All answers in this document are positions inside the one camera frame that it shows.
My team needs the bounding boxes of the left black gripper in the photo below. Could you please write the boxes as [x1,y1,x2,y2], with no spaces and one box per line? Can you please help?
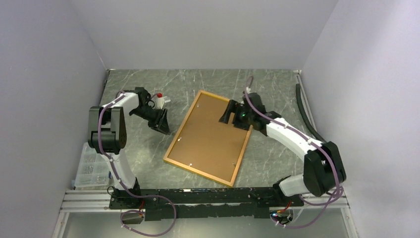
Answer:
[131,105,171,135]

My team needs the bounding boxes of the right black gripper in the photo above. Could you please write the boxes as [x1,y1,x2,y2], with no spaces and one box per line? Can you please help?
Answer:
[219,100,254,131]

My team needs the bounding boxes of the yellow picture frame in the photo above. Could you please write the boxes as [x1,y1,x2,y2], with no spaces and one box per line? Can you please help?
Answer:
[163,90,253,188]

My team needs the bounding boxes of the brown backing board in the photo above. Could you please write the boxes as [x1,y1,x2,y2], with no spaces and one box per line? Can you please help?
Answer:
[167,93,250,183]

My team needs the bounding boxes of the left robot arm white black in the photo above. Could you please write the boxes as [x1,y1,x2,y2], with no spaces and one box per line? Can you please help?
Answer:
[88,87,171,208]

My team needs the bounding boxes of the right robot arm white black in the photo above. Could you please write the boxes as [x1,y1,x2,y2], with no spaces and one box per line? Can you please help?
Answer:
[219,93,347,206]

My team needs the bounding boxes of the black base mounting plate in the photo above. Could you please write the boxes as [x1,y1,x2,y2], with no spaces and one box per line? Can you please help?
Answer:
[109,187,304,221]

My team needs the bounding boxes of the clear plastic screw box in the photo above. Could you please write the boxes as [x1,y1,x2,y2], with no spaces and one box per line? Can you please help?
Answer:
[74,142,110,188]

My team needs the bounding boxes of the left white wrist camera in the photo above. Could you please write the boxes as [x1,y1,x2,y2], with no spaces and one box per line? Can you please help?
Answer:
[152,93,171,109]

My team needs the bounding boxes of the black corrugated hose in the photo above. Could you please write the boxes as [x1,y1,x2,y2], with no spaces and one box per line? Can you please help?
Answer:
[296,83,325,142]

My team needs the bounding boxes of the aluminium extrusion rail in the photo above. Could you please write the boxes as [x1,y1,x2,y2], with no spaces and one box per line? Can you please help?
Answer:
[60,190,350,213]

